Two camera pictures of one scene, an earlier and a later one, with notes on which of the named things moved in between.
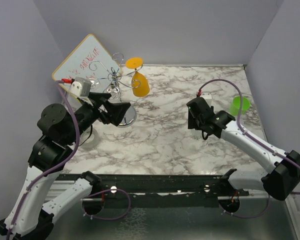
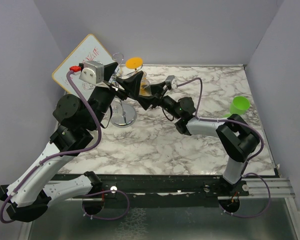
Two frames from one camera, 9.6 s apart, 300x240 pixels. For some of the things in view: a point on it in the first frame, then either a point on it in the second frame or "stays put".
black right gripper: [192, 123] to [156, 99]
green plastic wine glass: [235, 106] stays put
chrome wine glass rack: [113, 90] stays put
